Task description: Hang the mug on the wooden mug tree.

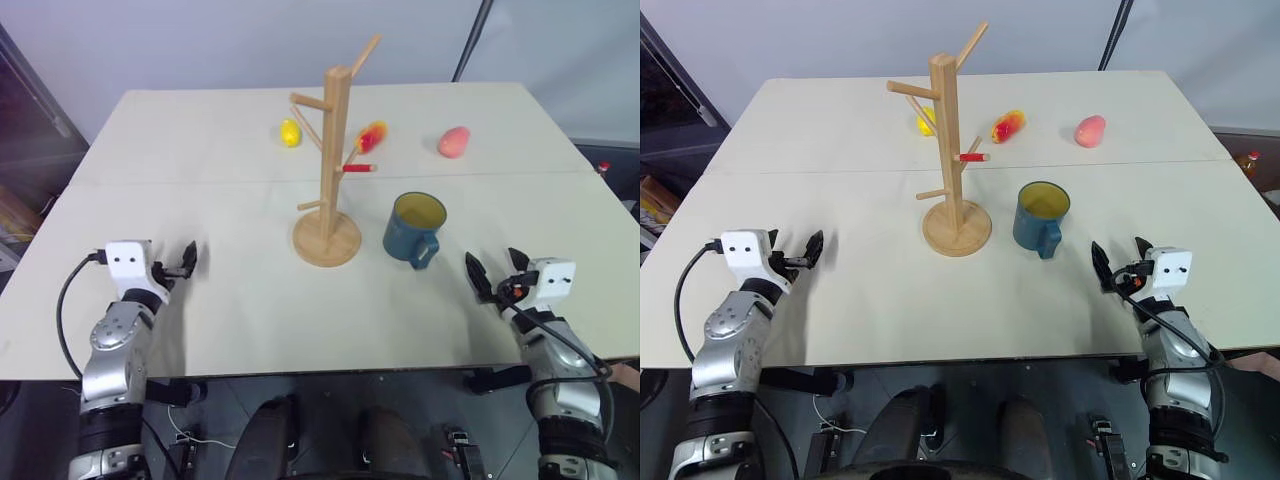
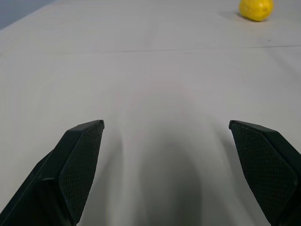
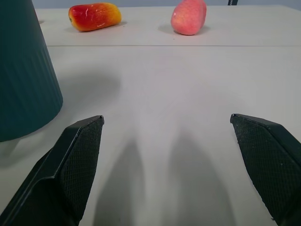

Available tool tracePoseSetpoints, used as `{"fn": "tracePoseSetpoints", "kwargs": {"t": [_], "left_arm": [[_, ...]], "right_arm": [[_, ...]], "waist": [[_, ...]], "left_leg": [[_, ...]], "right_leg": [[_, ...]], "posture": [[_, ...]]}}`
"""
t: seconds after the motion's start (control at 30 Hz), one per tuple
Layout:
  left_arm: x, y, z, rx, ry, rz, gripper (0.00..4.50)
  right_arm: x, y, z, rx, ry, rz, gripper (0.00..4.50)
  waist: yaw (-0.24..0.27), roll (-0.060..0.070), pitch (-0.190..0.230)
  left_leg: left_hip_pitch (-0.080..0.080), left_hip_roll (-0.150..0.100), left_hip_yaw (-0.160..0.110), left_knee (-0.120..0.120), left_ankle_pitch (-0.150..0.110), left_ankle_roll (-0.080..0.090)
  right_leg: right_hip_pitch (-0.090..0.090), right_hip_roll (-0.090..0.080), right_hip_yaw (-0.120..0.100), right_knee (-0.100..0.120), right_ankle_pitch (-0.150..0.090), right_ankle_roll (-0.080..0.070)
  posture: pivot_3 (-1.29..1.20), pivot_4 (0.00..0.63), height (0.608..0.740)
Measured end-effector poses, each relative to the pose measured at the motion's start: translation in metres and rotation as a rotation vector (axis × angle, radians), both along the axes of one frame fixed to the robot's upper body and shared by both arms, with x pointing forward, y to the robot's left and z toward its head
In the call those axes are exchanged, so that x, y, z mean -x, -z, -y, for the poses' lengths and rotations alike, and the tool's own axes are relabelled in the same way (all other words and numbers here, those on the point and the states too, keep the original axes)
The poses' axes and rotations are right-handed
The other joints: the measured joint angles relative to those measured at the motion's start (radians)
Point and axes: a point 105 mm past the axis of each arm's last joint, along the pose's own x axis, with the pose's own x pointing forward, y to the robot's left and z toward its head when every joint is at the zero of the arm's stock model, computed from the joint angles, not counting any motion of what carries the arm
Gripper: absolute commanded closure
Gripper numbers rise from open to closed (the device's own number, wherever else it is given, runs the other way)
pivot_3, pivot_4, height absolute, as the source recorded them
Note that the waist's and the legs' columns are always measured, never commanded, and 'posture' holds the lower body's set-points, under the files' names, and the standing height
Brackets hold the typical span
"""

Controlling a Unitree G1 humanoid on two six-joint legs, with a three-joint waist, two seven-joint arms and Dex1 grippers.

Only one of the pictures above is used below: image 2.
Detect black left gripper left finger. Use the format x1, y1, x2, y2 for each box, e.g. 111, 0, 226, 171
0, 119, 105, 226

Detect yellow lemon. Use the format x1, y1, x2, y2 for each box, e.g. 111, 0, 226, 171
238, 0, 274, 22

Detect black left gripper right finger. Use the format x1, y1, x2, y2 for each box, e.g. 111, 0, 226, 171
228, 120, 301, 226

